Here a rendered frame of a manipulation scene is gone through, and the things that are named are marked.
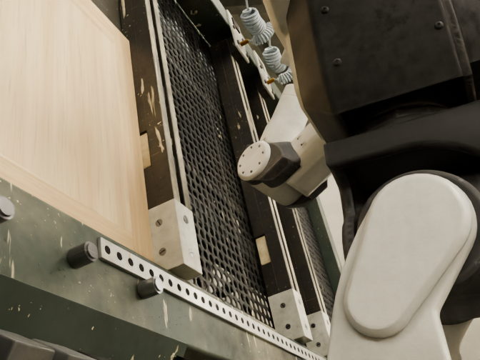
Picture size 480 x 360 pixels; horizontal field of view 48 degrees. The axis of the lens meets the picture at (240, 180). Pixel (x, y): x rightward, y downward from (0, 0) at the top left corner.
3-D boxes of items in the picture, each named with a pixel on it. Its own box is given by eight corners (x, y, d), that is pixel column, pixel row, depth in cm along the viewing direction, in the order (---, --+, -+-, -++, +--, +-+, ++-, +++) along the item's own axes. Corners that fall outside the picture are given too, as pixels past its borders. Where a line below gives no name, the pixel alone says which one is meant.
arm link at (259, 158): (297, 231, 97) (391, 145, 90) (247, 201, 89) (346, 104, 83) (278, 192, 105) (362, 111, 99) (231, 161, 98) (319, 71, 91)
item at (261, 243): (261, 265, 144) (271, 261, 143) (255, 238, 148) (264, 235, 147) (266, 268, 146) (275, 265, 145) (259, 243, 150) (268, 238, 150)
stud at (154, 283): (136, 297, 73) (155, 289, 72) (135, 280, 74) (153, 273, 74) (147, 301, 75) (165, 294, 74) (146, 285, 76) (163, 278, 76)
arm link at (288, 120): (298, 116, 109) (261, 202, 105) (264, 89, 103) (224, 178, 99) (337, 115, 101) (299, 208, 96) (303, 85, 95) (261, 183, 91)
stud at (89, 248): (66, 265, 62) (86, 256, 61) (65, 246, 63) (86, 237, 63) (80, 271, 64) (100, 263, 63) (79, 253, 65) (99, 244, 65)
